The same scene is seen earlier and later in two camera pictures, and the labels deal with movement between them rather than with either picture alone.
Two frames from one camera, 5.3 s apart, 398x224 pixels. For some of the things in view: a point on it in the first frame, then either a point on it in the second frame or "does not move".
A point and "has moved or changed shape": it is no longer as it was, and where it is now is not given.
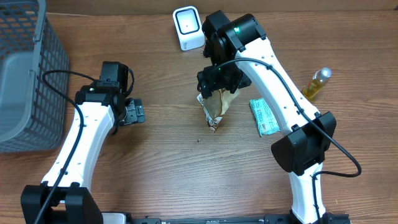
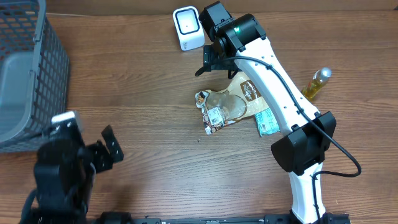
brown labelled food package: (216, 105) has moved or changed shape
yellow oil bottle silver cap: (316, 83) does not move
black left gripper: (134, 111) → (94, 156)
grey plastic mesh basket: (33, 116) does not move
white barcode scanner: (189, 28) does not move
